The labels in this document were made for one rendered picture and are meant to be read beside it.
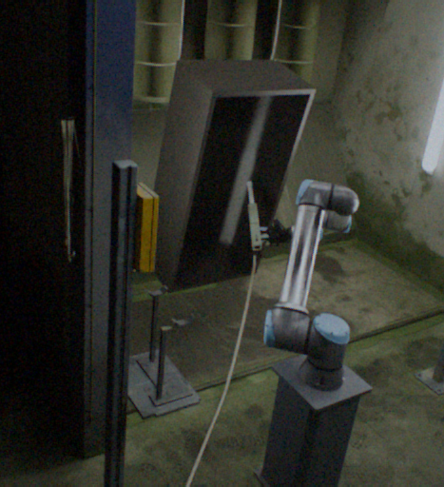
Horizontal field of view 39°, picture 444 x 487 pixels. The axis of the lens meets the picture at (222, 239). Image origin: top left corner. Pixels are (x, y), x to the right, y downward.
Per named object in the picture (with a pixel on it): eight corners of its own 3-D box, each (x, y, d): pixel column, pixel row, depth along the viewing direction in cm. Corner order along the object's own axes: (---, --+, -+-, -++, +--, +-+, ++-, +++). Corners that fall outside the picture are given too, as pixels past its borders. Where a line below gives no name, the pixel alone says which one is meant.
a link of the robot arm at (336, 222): (363, 185, 262) (351, 215, 328) (334, 181, 264) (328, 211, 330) (357, 212, 261) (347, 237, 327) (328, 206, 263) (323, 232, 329)
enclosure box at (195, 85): (141, 255, 365) (176, 59, 296) (226, 239, 396) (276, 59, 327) (167, 293, 343) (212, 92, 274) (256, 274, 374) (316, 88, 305)
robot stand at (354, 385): (343, 496, 286) (373, 388, 258) (291, 522, 271) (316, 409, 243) (302, 452, 309) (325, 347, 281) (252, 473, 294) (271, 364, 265)
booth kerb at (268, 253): (39, 307, 392) (38, 289, 387) (38, 305, 394) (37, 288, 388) (354, 241, 529) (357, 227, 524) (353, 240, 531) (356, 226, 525)
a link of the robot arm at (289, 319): (302, 353, 246) (337, 178, 263) (260, 343, 249) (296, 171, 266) (301, 356, 261) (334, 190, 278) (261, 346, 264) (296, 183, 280)
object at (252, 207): (260, 270, 337) (261, 242, 319) (252, 270, 336) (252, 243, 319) (253, 206, 369) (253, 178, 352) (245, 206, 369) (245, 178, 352)
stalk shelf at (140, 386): (107, 367, 232) (107, 364, 231) (161, 352, 243) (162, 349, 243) (143, 420, 209) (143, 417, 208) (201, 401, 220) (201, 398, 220)
